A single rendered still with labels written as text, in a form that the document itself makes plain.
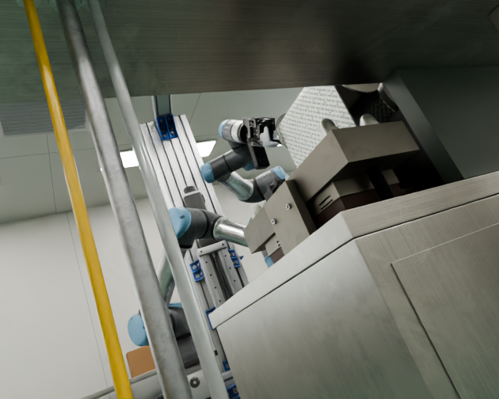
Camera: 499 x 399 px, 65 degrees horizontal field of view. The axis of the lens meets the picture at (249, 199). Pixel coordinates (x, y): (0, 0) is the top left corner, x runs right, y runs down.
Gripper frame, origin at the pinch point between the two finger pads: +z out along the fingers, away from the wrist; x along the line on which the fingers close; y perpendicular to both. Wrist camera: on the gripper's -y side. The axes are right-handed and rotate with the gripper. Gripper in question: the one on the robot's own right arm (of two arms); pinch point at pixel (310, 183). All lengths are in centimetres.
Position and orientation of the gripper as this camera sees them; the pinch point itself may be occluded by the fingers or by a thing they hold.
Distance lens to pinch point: 99.9
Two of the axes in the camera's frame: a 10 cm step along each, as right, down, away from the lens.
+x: 8.6, -1.8, 4.7
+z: 3.5, -4.5, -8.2
